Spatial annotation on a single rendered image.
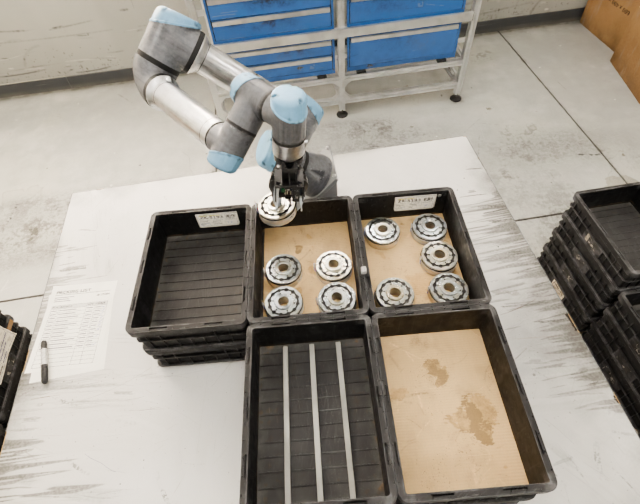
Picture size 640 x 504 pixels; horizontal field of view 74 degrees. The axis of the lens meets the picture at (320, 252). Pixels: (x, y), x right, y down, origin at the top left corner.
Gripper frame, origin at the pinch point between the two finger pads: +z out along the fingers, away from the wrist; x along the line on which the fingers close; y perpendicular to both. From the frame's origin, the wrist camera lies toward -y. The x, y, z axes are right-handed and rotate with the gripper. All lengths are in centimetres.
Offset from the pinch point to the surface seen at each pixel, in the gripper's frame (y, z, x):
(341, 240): 0.9, 15.1, 16.1
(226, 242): -2.6, 19.5, -18.9
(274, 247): 1.2, 17.5, -4.2
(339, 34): -173, 39, 36
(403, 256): 8.9, 13.0, 33.4
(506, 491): 71, 2, 38
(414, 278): 16.8, 12.8, 35.0
